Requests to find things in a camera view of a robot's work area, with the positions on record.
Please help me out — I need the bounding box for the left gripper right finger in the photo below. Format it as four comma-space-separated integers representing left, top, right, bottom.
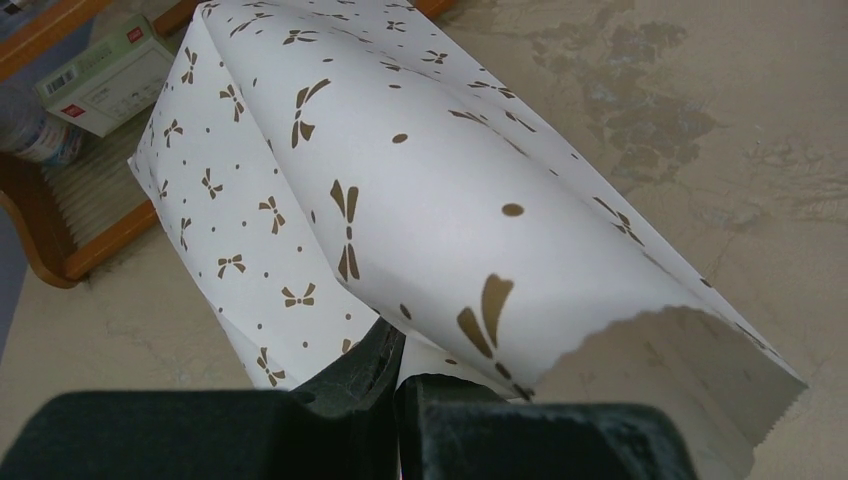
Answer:
394, 374, 697, 479

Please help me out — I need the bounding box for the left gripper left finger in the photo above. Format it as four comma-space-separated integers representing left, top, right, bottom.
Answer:
1, 320, 404, 479

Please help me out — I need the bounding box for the patterned white paper bag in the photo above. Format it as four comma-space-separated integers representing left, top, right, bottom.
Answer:
129, 1, 804, 479

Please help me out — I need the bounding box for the small white box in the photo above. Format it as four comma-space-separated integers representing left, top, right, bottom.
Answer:
35, 14, 175, 137

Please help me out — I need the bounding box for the blue lid jar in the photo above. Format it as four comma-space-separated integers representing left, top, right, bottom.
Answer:
1, 85, 83, 166

